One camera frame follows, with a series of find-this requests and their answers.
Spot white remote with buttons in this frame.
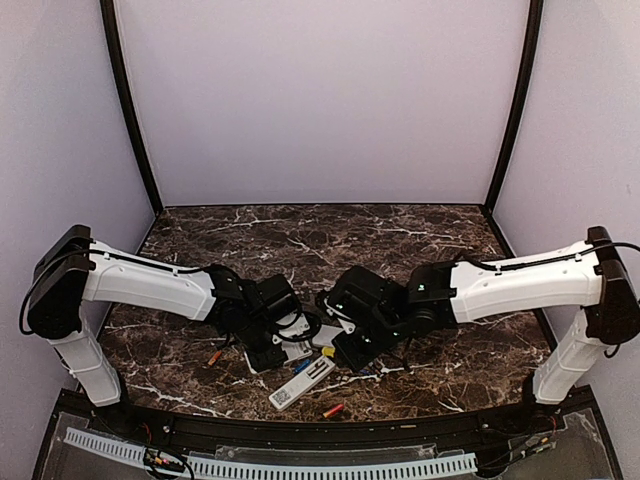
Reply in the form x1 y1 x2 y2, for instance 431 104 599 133
244 343 312 374

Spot white remote with label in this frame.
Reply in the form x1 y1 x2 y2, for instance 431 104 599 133
269 356 336 411

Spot red orange battery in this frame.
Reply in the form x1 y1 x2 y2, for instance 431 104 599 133
323 403 344 418

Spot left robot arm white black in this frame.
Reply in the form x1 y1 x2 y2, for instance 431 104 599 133
19 225 297 436

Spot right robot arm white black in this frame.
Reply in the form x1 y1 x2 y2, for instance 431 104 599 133
316 226 639 434

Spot white slotted cable duct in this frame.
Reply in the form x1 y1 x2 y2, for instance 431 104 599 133
63 427 478 479

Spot black front rail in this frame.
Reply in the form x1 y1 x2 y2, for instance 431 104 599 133
76 401 565 452

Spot right black frame post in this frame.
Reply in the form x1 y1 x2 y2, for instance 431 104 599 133
483 0 544 215

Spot black frame post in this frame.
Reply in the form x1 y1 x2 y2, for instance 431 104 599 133
99 0 164 217
483 0 544 215

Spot left black frame post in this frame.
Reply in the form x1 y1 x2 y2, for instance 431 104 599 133
99 0 164 217

